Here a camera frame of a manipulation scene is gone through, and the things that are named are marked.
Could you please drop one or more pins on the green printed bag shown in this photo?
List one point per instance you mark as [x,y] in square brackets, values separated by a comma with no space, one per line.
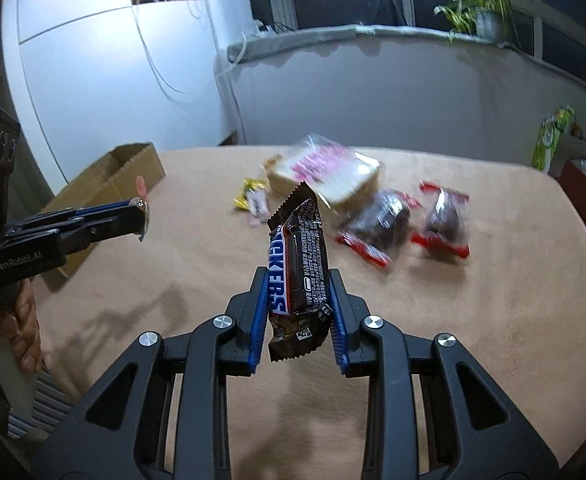
[548,145]

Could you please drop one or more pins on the white pink small packet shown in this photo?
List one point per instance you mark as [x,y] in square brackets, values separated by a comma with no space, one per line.
[258,210]

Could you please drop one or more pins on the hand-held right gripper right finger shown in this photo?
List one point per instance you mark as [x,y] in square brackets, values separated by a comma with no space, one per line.
[337,330]

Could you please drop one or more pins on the brown cardboard box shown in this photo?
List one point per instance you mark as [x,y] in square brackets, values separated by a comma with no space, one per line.
[118,180]

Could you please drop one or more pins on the large red box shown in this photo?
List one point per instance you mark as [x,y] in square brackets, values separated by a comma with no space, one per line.
[580,195]

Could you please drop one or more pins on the dark cake packet red ends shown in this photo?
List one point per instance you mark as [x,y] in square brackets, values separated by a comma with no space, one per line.
[445,220]
[390,215]

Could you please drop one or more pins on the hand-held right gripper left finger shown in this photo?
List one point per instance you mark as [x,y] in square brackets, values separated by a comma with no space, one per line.
[258,330]

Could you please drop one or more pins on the potted spider plant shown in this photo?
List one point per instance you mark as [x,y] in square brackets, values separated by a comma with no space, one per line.
[488,22]

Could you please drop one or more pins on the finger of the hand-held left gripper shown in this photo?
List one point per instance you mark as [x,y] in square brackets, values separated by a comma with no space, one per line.
[108,230]
[98,212]

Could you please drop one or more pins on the white power strip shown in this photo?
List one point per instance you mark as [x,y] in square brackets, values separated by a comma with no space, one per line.
[260,27]

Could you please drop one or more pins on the person's left hand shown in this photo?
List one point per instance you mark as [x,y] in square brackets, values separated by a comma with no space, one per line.
[25,325]

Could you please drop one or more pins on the brown chocolate bar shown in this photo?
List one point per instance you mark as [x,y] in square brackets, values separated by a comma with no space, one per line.
[298,260]

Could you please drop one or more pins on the white window frame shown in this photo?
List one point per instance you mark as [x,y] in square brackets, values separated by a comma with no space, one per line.
[405,5]

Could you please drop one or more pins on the yellow snack packet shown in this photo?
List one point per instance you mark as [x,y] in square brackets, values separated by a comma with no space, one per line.
[245,195]

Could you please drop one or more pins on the grey windowsill cover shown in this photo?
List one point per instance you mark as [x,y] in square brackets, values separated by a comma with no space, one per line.
[298,40]

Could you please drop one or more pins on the sliced bread packet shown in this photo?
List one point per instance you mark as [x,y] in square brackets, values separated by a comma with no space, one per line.
[323,170]

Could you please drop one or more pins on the white cabinet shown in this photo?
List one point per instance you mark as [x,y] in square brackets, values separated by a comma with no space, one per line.
[98,85]

